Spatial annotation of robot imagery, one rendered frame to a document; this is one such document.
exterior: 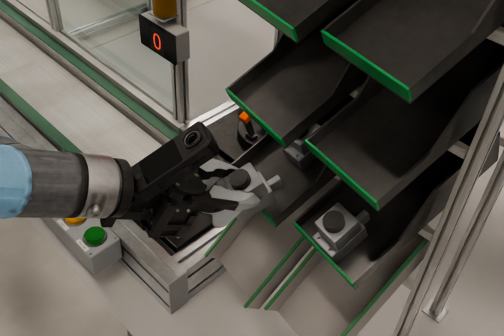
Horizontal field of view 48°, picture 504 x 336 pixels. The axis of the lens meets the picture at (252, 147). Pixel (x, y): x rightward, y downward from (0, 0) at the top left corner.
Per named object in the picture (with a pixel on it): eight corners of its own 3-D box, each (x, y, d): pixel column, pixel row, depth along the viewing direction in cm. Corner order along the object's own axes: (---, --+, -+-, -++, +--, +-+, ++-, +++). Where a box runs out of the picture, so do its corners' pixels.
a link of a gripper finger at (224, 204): (227, 196, 77) (169, 183, 73) (233, 186, 76) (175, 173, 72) (235, 220, 73) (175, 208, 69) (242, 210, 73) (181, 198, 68)
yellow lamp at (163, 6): (163, 21, 115) (161, -2, 112) (148, 11, 118) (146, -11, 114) (181, 13, 118) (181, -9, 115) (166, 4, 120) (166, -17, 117)
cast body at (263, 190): (240, 224, 81) (225, 201, 76) (227, 202, 84) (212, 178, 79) (289, 193, 82) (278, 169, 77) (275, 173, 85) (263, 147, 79)
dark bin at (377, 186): (377, 212, 67) (369, 182, 61) (307, 150, 75) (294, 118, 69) (541, 67, 71) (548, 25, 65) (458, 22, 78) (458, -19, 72)
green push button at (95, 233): (92, 251, 109) (91, 244, 108) (81, 239, 111) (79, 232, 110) (109, 240, 111) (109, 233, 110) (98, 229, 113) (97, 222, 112)
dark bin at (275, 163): (275, 228, 85) (261, 206, 79) (227, 177, 93) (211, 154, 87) (409, 112, 89) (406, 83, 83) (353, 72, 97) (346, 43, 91)
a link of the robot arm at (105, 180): (78, 139, 66) (96, 187, 60) (114, 143, 68) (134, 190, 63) (58, 186, 69) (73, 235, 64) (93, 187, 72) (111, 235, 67)
